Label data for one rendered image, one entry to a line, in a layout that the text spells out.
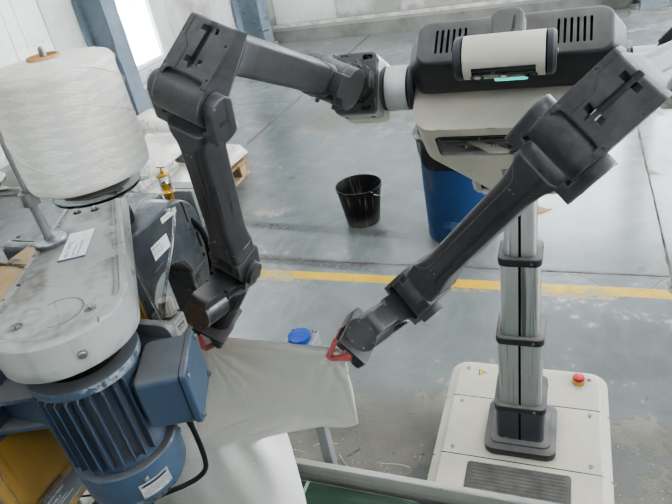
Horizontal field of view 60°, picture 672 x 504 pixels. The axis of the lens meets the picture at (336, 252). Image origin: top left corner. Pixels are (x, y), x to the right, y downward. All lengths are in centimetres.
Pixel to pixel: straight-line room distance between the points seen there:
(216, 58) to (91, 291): 34
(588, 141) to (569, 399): 154
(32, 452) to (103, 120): 52
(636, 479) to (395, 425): 85
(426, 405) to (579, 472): 74
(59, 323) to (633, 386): 222
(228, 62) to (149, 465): 56
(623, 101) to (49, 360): 69
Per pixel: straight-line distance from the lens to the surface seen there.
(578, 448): 203
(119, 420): 87
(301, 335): 154
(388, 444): 237
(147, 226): 115
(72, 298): 83
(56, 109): 78
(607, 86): 70
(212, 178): 87
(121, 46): 693
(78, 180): 80
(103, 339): 77
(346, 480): 181
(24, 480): 104
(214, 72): 76
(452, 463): 196
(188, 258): 126
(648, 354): 277
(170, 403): 84
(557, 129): 70
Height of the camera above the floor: 180
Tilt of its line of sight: 31 degrees down
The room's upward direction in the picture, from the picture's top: 11 degrees counter-clockwise
